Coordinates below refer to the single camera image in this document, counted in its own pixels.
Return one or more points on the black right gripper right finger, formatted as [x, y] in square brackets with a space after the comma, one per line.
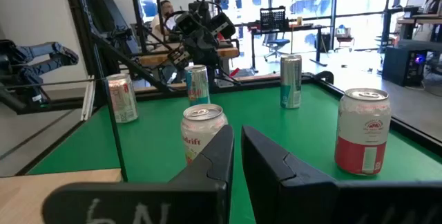
[310, 203]

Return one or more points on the wooden top workbench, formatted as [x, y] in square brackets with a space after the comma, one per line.
[419, 20]

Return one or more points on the silver Diet Coke can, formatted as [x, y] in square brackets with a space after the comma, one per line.
[122, 99]

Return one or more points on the black plastic crate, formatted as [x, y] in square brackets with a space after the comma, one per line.
[273, 19]

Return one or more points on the blue silver Red Bull can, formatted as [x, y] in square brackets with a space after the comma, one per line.
[290, 82]
[197, 85]

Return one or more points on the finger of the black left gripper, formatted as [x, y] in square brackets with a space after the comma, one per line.
[179, 58]

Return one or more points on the black desk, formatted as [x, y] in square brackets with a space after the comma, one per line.
[304, 27]

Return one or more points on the white red Spindrift can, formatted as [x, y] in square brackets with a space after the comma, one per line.
[198, 130]
[362, 130]

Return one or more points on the blue office chair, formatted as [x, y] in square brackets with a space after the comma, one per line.
[276, 44]

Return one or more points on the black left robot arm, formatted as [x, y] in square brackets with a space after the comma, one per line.
[203, 9]

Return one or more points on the black computer tower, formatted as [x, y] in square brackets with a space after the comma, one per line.
[402, 66]

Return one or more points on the black frame clamp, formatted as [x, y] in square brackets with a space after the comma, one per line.
[324, 76]

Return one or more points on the wooden table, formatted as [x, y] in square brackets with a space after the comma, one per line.
[152, 59]

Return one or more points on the black table frame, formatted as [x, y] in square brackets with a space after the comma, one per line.
[78, 9]

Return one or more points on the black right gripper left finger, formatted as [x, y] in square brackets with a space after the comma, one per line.
[155, 203]

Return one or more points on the black leaning panels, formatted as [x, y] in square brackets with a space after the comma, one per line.
[110, 13]

